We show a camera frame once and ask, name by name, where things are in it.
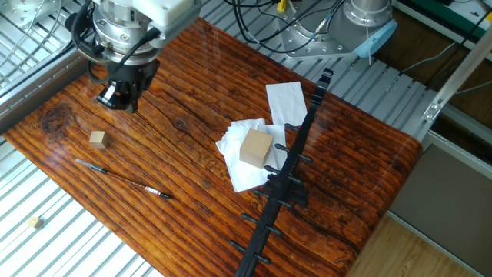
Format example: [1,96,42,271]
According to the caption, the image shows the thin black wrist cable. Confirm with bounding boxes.
[87,30,161,85]

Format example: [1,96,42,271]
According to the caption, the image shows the large wooden cube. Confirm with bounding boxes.
[238,128,274,169]

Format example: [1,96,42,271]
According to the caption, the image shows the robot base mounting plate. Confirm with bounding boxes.
[276,0,362,61]

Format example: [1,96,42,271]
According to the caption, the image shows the black pen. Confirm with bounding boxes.
[74,158,173,200]

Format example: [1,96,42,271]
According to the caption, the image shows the thick black wrist cable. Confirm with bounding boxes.
[71,0,105,61]

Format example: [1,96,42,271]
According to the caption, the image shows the small wooden cube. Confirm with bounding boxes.
[88,130,109,150]

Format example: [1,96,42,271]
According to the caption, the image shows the grey metal table rail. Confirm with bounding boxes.
[0,44,91,135]

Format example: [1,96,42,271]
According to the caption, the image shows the aluminium frame rail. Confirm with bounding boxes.
[421,102,492,180]

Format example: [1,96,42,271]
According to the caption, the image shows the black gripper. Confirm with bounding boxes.
[95,57,161,115]

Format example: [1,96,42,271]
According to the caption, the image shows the aluminium frame post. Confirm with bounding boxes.
[421,26,492,124]

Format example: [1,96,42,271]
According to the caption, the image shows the black cable metal connector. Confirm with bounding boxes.
[309,0,347,42]

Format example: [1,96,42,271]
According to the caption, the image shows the green topped white desk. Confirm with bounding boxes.
[391,0,492,61]

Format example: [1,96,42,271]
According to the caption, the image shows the grey cable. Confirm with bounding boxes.
[399,41,462,75]

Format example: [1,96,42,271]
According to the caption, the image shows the black pen rack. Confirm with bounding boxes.
[228,68,334,277]

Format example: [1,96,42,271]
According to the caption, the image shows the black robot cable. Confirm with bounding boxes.
[222,0,339,55]

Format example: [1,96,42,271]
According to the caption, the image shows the silver force sensor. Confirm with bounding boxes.
[91,7,162,65]

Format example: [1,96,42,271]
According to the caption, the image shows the spare silver mounting plate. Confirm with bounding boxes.
[0,0,62,30]

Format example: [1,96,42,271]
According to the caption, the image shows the crumpled white tissue pile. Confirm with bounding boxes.
[214,118,288,193]

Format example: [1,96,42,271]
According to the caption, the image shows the white wrist mount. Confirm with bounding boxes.
[91,0,203,39]

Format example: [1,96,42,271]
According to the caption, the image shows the flat white paper sheet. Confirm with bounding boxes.
[265,81,308,127]

